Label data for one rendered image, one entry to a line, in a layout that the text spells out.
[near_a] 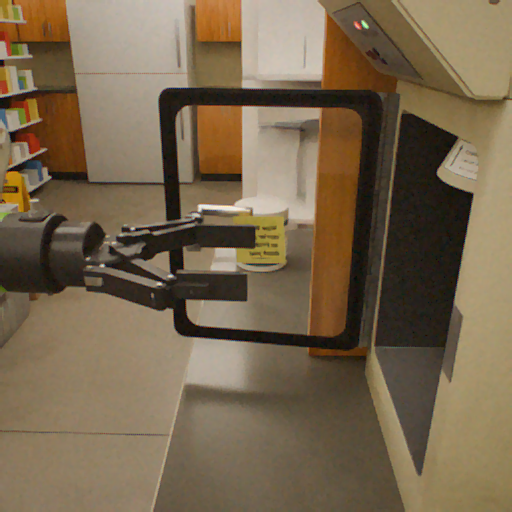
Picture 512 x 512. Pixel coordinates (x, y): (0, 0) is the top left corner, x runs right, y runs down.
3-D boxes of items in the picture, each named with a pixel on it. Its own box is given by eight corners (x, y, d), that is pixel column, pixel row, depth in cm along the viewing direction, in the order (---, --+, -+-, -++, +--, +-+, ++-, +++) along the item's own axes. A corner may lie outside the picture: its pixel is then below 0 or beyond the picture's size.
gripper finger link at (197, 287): (159, 278, 49) (151, 292, 46) (210, 280, 49) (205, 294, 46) (160, 292, 50) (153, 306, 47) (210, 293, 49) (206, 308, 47)
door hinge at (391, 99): (367, 345, 81) (395, 92, 65) (370, 355, 78) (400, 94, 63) (358, 345, 81) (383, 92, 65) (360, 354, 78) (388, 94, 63)
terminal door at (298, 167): (358, 352, 80) (384, 89, 64) (174, 335, 84) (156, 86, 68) (357, 349, 80) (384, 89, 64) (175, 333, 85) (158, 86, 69)
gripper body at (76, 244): (42, 236, 51) (130, 238, 51) (74, 210, 59) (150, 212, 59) (53, 300, 54) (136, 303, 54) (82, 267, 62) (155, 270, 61)
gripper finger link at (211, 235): (199, 247, 62) (200, 245, 63) (255, 249, 62) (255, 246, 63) (198, 225, 61) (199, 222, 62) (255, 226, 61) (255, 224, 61)
